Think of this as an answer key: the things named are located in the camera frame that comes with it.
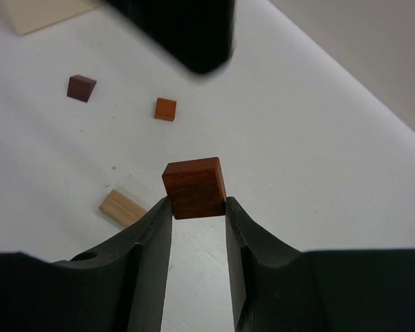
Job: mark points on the dark brown wood block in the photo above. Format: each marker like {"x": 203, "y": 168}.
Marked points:
{"x": 80, "y": 87}

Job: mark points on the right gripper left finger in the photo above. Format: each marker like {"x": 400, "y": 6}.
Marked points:
{"x": 118, "y": 285}

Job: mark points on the reddish brown wood block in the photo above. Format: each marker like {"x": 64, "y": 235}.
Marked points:
{"x": 195, "y": 188}

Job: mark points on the light wooden box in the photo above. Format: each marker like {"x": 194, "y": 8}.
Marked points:
{"x": 28, "y": 16}

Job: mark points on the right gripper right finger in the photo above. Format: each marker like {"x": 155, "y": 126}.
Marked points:
{"x": 275, "y": 287}

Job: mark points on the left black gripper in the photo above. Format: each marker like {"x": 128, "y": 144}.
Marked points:
{"x": 198, "y": 34}

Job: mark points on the light tan wood block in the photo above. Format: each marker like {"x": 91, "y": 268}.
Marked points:
{"x": 121, "y": 209}

